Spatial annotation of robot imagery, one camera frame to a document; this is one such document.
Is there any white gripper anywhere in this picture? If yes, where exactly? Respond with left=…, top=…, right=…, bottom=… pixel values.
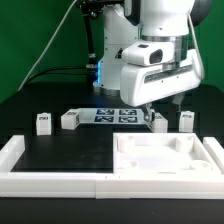
left=120, top=54, right=203, bottom=123

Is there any white square tabletop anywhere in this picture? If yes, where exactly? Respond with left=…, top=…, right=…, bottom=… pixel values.
left=113, top=133, right=221, bottom=174

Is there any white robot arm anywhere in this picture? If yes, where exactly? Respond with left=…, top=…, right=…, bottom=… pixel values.
left=93, top=0, right=213, bottom=122

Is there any white marker sheet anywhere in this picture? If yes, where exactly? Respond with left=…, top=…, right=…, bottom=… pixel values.
left=81, top=108, right=147, bottom=125

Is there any white U-shaped fence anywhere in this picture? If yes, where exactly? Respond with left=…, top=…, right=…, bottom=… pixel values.
left=0, top=135, right=224, bottom=199

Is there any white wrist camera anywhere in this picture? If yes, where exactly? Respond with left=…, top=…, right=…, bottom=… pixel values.
left=122, top=40, right=174, bottom=66

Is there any black cable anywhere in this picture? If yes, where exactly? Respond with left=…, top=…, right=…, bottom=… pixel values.
left=25, top=67, right=98, bottom=85

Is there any white cable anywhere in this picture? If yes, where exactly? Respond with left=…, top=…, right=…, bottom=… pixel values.
left=17, top=0, right=78, bottom=92

